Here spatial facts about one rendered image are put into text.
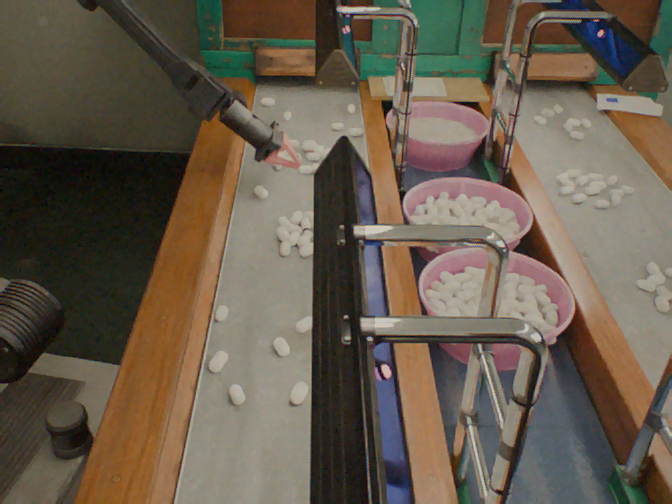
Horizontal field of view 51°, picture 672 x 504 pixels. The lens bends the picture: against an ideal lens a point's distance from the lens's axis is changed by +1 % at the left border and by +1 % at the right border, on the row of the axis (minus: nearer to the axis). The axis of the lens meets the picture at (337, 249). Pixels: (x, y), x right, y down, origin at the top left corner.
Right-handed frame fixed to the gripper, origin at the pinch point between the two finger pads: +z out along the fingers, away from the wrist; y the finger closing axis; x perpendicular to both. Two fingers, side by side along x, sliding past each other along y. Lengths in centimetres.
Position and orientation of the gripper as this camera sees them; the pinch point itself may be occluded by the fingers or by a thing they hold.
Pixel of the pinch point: (296, 164)
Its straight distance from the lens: 156.3
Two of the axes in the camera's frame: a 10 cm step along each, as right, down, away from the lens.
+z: 7.4, 5.5, 4.0
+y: -0.3, -5.6, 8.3
